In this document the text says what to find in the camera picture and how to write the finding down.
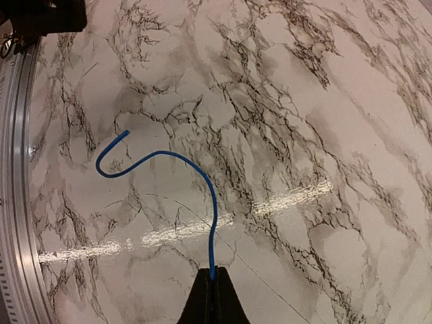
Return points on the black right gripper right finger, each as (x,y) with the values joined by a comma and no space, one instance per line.
(226,306)

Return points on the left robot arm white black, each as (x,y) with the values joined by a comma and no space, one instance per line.
(40,18)

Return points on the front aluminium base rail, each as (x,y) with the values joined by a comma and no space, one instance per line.
(22,286)

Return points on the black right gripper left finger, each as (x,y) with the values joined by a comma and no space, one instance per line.
(198,307)

